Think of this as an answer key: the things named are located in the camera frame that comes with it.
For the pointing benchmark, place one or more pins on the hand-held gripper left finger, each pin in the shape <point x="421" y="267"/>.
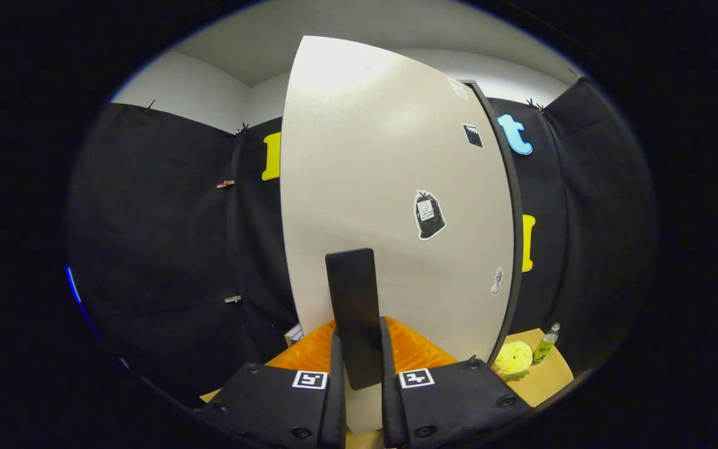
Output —
<point x="338" y="399"/>

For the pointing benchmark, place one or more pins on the light blue book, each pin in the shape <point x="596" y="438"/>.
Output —
<point x="293" y="335"/>

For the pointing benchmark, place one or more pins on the yellow plush toy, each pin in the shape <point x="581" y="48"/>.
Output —
<point x="512" y="358"/>

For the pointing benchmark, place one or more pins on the red clip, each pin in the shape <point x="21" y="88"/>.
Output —
<point x="226" y="184"/>

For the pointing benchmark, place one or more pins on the silver clip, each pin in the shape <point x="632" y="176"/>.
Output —
<point x="233" y="299"/>

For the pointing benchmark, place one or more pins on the black backdrop cloth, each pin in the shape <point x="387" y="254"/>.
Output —
<point x="166" y="218"/>

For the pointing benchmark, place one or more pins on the beige shoe cabinet door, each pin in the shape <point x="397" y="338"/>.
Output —
<point x="365" y="156"/>

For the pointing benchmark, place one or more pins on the grey shoe cabinet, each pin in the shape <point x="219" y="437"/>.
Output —
<point x="516" y="218"/>

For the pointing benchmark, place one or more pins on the green spray bottle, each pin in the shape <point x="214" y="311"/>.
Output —
<point x="545" y="346"/>

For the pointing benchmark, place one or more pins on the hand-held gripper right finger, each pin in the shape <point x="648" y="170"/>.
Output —
<point x="390" y="405"/>

